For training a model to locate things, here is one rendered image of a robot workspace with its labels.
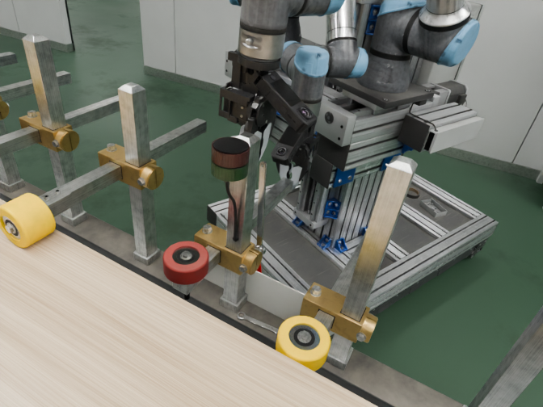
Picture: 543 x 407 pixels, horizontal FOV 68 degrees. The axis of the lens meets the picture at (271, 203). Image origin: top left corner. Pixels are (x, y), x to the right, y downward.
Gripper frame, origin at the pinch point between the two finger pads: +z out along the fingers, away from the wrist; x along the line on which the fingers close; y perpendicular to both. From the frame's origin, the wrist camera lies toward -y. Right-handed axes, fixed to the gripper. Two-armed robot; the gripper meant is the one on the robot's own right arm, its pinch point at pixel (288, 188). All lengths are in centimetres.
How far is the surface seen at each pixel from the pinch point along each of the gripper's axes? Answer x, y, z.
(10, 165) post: 69, -31, 5
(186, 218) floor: 80, 56, 83
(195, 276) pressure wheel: -3.5, -44.1, -6.3
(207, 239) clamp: 1.9, -33.1, -4.3
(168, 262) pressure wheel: 1.2, -45.4, -7.9
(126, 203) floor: 115, 47, 83
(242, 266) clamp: -6.9, -33.8, -2.4
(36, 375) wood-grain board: 2, -70, -7
